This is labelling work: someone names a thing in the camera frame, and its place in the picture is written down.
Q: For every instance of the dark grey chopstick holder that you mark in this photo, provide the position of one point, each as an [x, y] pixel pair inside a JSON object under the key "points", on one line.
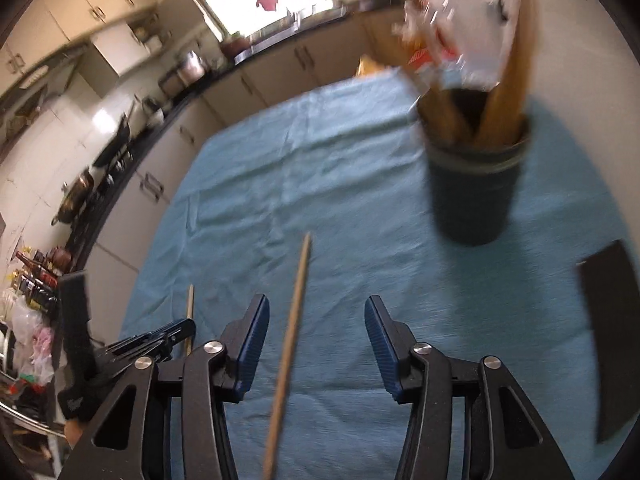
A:
{"points": [[470, 195]]}

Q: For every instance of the red hanging cloth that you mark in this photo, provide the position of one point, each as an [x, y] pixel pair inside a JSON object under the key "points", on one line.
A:
{"points": [[267, 2]]}

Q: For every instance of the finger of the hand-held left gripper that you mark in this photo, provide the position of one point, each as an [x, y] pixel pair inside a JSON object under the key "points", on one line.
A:
{"points": [[165, 349], [175, 329]]}

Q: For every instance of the crumpled plastic bags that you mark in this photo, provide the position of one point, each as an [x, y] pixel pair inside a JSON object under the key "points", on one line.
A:
{"points": [[30, 340]]}

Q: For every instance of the beige wall cabinets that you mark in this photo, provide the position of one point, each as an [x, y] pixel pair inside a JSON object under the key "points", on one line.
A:
{"points": [[50, 15]]}

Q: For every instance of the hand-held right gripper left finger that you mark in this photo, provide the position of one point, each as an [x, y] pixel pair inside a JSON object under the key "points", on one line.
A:
{"points": [[252, 340]]}

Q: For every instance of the potted plant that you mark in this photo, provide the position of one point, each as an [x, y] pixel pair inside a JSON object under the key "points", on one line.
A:
{"points": [[235, 45]]}

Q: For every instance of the brown wok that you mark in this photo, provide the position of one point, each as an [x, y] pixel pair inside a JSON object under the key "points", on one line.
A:
{"points": [[74, 197]]}

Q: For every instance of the person's left hand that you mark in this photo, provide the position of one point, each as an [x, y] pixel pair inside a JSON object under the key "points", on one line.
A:
{"points": [[73, 432]]}

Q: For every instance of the black kitchen countertop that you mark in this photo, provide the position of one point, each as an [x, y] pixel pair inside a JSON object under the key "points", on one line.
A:
{"points": [[260, 50]]}

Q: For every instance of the clear plastic snack bag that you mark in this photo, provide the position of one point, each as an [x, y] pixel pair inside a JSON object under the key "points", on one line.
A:
{"points": [[475, 35]]}

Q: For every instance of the blue tablecloth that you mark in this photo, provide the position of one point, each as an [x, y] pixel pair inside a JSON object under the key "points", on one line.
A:
{"points": [[325, 185]]}

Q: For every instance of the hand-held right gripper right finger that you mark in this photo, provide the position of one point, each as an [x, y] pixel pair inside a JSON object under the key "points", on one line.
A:
{"points": [[380, 350]]}

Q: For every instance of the row of sauce bottles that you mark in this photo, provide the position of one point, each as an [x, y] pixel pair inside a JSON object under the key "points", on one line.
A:
{"points": [[35, 280]]}

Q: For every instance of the steel cooking pot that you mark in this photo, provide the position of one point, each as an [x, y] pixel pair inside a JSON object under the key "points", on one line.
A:
{"points": [[190, 67]]}

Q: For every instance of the black wok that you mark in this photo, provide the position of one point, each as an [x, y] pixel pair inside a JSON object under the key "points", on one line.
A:
{"points": [[112, 145]]}

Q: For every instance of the black flat rectangular object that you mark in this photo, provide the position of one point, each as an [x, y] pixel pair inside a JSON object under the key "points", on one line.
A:
{"points": [[610, 340]]}

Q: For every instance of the beige kitchen cabinets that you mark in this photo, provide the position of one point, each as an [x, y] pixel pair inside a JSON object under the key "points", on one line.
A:
{"points": [[280, 75]]}

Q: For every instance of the wooden chopstick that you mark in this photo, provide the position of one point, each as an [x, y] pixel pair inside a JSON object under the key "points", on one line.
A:
{"points": [[525, 35], [510, 85], [292, 340], [492, 120], [190, 305]]}

